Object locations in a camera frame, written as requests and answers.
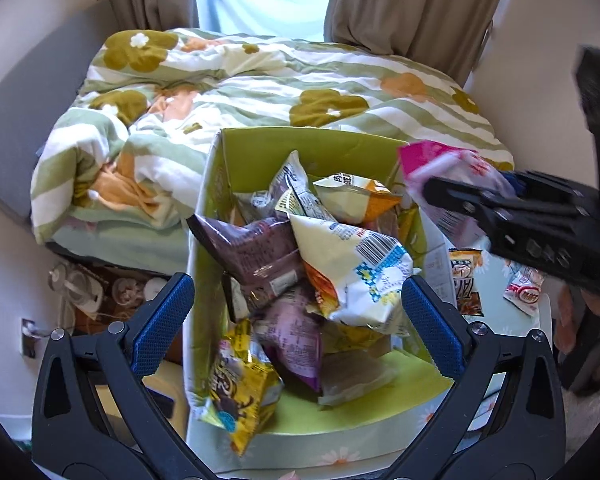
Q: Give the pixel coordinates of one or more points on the yellow brown snack packet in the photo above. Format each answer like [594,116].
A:
[240,390]

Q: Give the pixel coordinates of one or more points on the white blue yellow snack packet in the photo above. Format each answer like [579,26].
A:
[350,260]

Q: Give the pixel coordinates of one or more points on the grey padded headboard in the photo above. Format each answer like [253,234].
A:
[30,110]

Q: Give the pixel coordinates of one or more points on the white translucent snack packet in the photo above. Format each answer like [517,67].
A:
[350,382]

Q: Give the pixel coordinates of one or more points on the black small device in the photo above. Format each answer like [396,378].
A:
[160,405]

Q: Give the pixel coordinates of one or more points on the grey white snack packet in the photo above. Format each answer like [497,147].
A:
[290,177]

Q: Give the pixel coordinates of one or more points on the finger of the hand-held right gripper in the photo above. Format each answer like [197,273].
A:
[530,235]
[555,192]

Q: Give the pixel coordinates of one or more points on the green cardboard box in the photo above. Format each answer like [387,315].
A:
[330,150]

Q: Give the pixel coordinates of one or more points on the white round appliance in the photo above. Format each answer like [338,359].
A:
[127,290]

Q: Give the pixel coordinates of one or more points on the light green bed sheet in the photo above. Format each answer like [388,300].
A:
[130,245]

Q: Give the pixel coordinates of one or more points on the white red snack packet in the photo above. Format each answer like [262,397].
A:
[525,292]

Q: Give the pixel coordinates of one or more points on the light purple grey snack packet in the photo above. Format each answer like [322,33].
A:
[292,340]

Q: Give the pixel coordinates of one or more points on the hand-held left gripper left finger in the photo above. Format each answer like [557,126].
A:
[162,325]

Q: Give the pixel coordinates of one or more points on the orange white snack packet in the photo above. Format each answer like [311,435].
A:
[355,195]

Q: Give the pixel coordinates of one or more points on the floral striped blanket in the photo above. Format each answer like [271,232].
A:
[280,75]

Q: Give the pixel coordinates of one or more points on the wall socket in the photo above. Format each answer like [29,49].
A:
[29,340]

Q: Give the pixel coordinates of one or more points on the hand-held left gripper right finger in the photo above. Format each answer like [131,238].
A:
[430,325]

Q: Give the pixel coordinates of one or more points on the brown orange snack packet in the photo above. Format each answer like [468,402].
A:
[467,285]

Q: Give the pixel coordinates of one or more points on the white yellow printed snack packet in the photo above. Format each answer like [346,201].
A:
[305,205]

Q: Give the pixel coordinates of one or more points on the white small appliance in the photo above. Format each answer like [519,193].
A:
[80,295]

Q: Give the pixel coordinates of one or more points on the yellow green lemon snack packet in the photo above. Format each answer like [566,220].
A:
[345,345]

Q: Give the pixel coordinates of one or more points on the person's right hand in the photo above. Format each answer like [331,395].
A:
[565,320]

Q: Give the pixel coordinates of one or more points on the pink white snack packet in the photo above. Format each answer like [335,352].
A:
[445,165]

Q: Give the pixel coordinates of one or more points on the dark purple snack packet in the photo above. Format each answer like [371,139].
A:
[255,255]

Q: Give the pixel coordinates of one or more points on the dark small snack packet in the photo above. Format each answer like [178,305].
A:
[235,300]

